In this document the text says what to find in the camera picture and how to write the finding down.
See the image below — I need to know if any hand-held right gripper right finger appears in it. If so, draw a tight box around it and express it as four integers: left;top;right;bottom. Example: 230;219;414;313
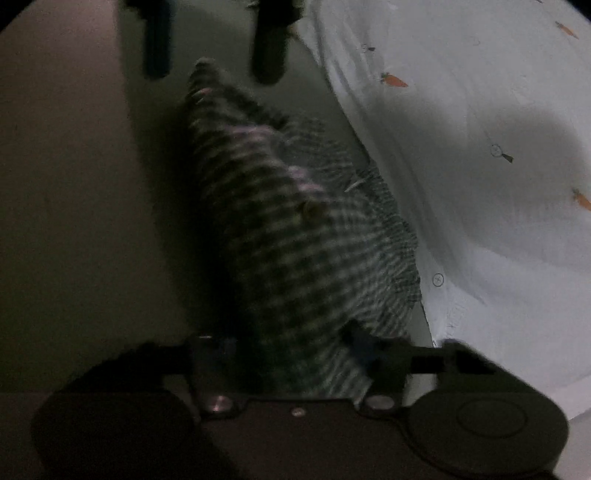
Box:
342;322;500;412

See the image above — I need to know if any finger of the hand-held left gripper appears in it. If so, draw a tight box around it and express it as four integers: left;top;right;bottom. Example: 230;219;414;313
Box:
124;0;176;80
249;0;306;86

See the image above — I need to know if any white carrot print sheet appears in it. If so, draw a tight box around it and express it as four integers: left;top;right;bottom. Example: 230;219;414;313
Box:
295;0;591;422

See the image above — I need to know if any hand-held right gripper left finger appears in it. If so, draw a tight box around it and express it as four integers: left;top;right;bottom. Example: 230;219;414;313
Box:
115;334;242;415

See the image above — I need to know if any blue checked shirt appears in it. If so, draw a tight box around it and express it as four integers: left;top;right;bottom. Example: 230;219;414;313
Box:
178;57;424;400

